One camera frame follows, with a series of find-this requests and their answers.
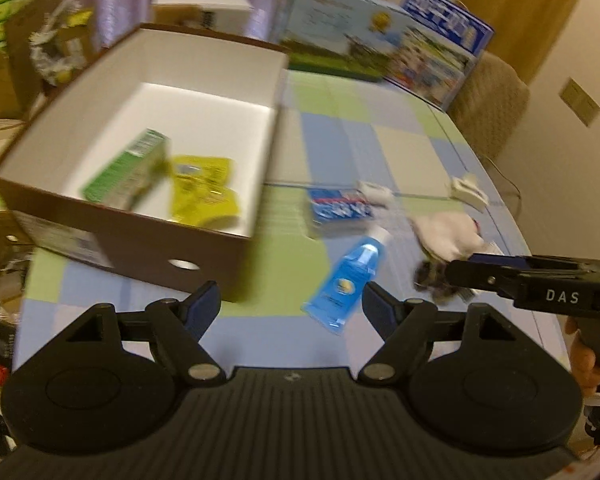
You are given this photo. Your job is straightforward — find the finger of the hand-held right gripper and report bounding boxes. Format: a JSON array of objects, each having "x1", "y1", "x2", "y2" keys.
[
  {"x1": 444, "y1": 259, "x2": 531, "y2": 305},
  {"x1": 467, "y1": 254, "x2": 597, "y2": 275}
]

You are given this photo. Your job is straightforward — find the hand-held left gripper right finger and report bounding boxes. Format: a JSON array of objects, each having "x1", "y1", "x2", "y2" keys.
[{"x1": 357, "y1": 281, "x2": 528, "y2": 387}]

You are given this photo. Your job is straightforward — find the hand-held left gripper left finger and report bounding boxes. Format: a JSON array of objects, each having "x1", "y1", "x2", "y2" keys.
[{"x1": 55, "y1": 281, "x2": 227, "y2": 387}]

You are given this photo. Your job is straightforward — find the blue tube with white cap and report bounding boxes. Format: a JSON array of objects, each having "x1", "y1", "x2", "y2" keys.
[{"x1": 301, "y1": 225, "x2": 392, "y2": 336}]

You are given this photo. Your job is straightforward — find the white and grey plush toy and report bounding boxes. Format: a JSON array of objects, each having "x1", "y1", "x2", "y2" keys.
[{"x1": 411, "y1": 209, "x2": 504, "y2": 307}]

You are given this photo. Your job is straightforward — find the blue dental floss box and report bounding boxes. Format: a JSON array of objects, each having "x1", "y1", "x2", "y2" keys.
[{"x1": 306, "y1": 186, "x2": 377, "y2": 235}]

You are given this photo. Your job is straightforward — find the brown cardboard box white inside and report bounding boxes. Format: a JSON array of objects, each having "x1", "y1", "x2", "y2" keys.
[{"x1": 0, "y1": 22, "x2": 292, "y2": 306}]

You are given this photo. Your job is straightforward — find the person's right hand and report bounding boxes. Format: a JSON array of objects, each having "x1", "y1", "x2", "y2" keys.
[{"x1": 565, "y1": 316, "x2": 600, "y2": 397}]

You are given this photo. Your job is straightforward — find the white clip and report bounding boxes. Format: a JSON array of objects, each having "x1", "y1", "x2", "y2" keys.
[{"x1": 449, "y1": 173, "x2": 492, "y2": 212}]

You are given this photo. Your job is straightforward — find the yellow packet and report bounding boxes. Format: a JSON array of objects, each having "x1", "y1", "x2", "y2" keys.
[
  {"x1": 170, "y1": 186, "x2": 242, "y2": 232},
  {"x1": 171, "y1": 155, "x2": 234, "y2": 197}
]

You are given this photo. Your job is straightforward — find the small white plastic box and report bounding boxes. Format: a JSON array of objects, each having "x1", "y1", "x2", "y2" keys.
[{"x1": 356, "y1": 180, "x2": 397, "y2": 207}]

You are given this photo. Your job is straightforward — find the green carton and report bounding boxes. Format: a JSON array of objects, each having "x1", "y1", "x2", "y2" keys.
[{"x1": 81, "y1": 128, "x2": 174, "y2": 209}]

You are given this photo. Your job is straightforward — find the beige woven chair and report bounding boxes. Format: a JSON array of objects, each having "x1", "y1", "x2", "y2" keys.
[{"x1": 449, "y1": 51, "x2": 531, "y2": 162}]

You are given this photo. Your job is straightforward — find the blue milk carton case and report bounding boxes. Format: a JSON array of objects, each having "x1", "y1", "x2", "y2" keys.
[{"x1": 384, "y1": 0, "x2": 496, "y2": 112}]

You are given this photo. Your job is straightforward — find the wooden door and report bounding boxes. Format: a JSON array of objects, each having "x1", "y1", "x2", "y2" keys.
[{"x1": 456, "y1": 0, "x2": 597, "y2": 86}]

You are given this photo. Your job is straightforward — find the green milk carton case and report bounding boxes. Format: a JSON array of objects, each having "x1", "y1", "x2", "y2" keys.
[{"x1": 271, "y1": 0, "x2": 415, "y2": 84}]

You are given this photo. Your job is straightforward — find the white ribbed trash bin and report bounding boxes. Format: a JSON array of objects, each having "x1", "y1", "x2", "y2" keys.
[{"x1": 29, "y1": 0, "x2": 97, "y2": 87}]

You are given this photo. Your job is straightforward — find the brown cardboard carton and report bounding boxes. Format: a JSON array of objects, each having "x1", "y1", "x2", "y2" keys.
[{"x1": 0, "y1": 0, "x2": 48, "y2": 122}]

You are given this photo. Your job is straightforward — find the thin cable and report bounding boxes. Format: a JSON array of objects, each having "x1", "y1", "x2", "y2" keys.
[{"x1": 479, "y1": 154, "x2": 524, "y2": 213}]

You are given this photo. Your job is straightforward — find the wall switch plate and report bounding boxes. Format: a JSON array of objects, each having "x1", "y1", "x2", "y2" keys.
[{"x1": 559, "y1": 77, "x2": 600, "y2": 127}]

